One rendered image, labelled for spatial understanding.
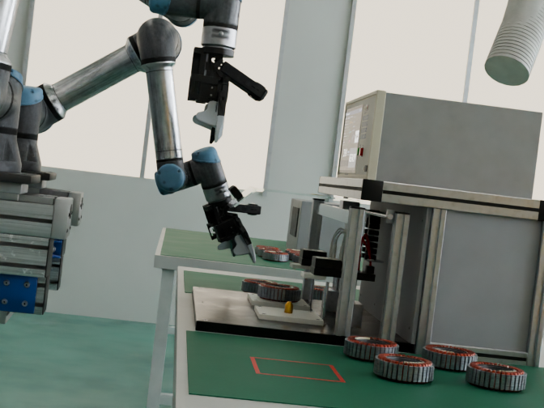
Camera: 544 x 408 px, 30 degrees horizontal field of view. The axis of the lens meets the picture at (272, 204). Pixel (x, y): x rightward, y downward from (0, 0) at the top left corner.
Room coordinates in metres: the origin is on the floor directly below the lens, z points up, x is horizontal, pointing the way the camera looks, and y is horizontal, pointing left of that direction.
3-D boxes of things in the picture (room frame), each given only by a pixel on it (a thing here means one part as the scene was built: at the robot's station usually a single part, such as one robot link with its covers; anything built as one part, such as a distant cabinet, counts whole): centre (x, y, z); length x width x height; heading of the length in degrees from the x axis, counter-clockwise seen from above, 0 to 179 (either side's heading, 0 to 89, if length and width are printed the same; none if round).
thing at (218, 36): (2.17, 0.15, 1.37); 0.08 x 0.08 x 0.05
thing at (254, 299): (2.64, -0.05, 0.78); 0.15 x 0.15 x 0.01; 5
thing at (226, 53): (2.17, 0.16, 1.29); 0.09 x 0.08 x 0.12; 98
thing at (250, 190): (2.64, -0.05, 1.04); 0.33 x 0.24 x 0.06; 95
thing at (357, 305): (2.41, -0.21, 0.80); 0.07 x 0.05 x 0.06; 5
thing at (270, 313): (2.39, -0.07, 0.78); 0.15 x 0.15 x 0.01; 5
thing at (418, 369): (1.89, -0.28, 0.77); 0.11 x 0.11 x 0.04
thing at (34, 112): (2.80, 0.72, 1.20); 0.13 x 0.12 x 0.14; 0
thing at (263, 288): (2.64, -0.05, 0.80); 0.11 x 0.11 x 0.04
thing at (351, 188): (2.55, -0.38, 1.09); 0.68 x 0.44 x 0.05; 5
